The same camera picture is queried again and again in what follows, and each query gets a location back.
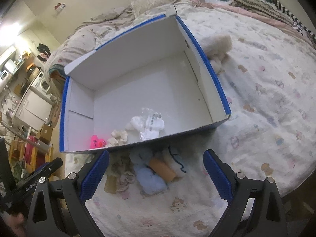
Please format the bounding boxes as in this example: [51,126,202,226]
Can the beige lace scrunchie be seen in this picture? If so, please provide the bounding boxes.
[104,152,136,194]

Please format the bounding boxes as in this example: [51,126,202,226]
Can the orange brown cylinder plush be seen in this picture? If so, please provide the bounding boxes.
[148,158,176,182]

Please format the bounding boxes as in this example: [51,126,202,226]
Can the person's left hand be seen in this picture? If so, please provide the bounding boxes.
[4,213,26,237]

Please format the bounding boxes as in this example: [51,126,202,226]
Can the yellow wooden chair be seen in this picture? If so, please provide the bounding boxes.
[8,137,54,173]

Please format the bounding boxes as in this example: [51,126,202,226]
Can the pink rubber duck toy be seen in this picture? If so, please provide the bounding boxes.
[90,135,107,149]

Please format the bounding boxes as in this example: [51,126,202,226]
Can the cream fluffy scrunchie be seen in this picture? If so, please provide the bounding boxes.
[105,130,128,148]

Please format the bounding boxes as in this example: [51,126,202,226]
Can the light blue fluffy plush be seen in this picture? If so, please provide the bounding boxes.
[129,148,169,195]

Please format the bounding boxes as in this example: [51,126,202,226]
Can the white cabinet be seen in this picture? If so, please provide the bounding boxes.
[14,85,54,130]

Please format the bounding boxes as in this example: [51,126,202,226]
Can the white washing machine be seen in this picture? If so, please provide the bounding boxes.
[32,72,51,96]

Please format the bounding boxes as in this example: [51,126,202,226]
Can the cartoon print bed quilt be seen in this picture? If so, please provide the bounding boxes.
[44,0,316,237]

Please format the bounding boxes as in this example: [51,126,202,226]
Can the white box with blue tape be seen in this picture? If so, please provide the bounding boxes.
[59,14,231,153]

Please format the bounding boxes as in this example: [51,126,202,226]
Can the black white striped blanket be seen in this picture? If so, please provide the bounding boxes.
[229,0,315,47]

